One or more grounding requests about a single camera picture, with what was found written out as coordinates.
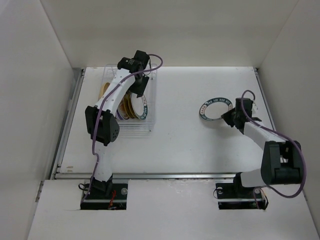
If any white plate green rim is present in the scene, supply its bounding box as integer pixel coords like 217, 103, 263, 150
199, 97, 233, 122
130, 93, 148, 120

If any yellow plastic plate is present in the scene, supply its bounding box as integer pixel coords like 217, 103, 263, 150
98, 82, 110, 100

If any amber yellow patterned plate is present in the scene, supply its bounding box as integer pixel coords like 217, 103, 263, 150
124, 93, 135, 119

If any white plate orange sunburst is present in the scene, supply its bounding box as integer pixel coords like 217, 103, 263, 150
117, 99, 130, 120

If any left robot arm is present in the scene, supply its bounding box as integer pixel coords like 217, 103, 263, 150
83, 50, 150, 199

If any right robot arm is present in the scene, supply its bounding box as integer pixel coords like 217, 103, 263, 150
221, 98, 307, 199

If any white wire dish rack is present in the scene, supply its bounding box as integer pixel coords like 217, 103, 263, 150
99, 63, 158, 133

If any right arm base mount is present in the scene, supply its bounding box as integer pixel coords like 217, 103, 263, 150
213, 182, 269, 211

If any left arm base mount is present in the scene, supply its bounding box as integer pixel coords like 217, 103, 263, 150
80, 182, 128, 211

